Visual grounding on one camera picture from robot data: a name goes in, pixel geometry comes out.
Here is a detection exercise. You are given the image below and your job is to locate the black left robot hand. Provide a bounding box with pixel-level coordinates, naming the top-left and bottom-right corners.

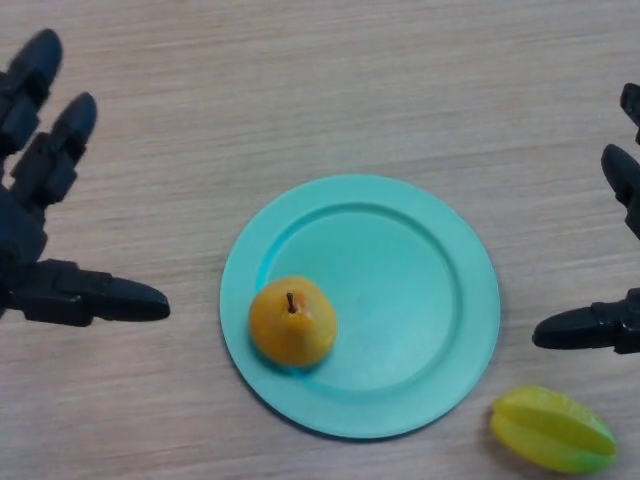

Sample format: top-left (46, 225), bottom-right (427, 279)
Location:
top-left (0, 28), bottom-right (172, 328)

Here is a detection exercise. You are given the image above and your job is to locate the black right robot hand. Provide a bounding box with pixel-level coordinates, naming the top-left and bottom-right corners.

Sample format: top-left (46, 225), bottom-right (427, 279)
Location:
top-left (531, 82), bottom-right (640, 356)

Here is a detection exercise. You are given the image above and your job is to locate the yellow pear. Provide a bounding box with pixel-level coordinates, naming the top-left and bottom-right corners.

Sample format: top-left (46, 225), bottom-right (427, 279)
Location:
top-left (248, 276), bottom-right (338, 369)

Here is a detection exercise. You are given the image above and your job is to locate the green round plate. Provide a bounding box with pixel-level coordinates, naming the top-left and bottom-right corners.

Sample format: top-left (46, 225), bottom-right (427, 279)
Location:
top-left (219, 173), bottom-right (502, 441)

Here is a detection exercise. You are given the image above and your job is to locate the yellow-green starfruit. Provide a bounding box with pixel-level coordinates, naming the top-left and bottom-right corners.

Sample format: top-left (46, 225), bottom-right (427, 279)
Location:
top-left (489, 384), bottom-right (619, 474)

